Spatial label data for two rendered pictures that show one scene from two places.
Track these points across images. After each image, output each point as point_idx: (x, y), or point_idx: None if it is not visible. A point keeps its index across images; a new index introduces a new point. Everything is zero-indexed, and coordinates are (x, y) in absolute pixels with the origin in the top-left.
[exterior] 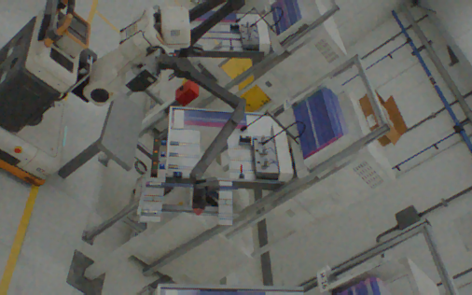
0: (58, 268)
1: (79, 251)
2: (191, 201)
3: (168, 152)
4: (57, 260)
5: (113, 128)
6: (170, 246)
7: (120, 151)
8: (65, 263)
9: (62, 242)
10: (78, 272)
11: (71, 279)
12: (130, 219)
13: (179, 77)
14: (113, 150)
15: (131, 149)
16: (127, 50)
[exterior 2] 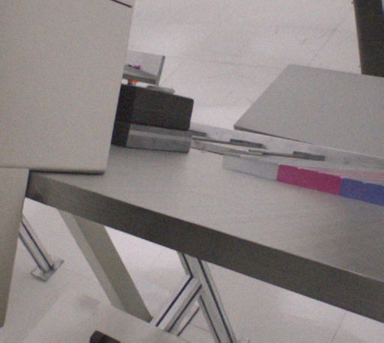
0: (163, 266)
1: (192, 313)
2: (111, 313)
3: (255, 133)
4: (178, 266)
5: (361, 88)
6: None
7: (281, 101)
8: (171, 282)
9: (217, 281)
10: (148, 302)
11: (136, 284)
12: (181, 293)
13: None
14: (277, 85)
15: (301, 130)
16: None
